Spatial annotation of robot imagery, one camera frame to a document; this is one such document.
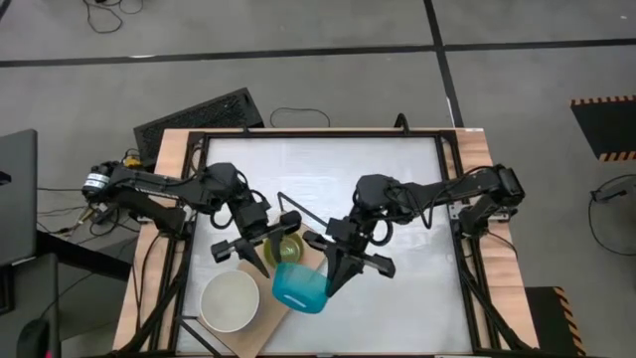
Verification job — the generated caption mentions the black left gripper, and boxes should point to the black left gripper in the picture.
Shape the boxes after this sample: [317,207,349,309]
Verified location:
[211,210,303,279]

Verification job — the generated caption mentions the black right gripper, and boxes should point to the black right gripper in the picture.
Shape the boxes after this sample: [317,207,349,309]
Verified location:
[302,229,397,298]

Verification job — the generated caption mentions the yellow-green cup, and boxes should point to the yellow-green cup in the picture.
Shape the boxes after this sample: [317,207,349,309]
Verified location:
[262,232,306,268]

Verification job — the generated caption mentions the blue plastic bowl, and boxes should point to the blue plastic bowl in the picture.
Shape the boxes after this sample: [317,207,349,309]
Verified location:
[271,262,332,315]

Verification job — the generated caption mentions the white bowl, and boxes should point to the white bowl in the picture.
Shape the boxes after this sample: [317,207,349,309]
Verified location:
[199,269,261,333]

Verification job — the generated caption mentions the black perforated panel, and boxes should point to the black perforated panel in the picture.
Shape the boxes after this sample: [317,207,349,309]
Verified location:
[133,88,265,168]

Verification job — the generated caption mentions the hazard striped black mat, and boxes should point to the hazard striped black mat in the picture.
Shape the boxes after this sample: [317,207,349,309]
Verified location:
[569,94,636,163]
[525,285,587,357]

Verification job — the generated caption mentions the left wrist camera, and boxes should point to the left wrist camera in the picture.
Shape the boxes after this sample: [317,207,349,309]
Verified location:
[238,201,272,236]

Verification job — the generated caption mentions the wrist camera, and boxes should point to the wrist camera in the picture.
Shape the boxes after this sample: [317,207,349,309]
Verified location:
[325,217,363,244]
[238,201,272,236]

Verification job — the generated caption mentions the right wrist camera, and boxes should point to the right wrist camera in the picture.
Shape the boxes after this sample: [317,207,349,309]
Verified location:
[325,217,363,244]

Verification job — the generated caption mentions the black table frame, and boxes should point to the black table frame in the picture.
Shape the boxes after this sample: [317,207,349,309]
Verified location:
[148,127,528,358]

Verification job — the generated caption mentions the black floor cable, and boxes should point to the black floor cable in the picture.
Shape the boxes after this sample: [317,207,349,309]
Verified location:
[81,0,145,35]
[587,173,636,258]
[269,106,332,129]

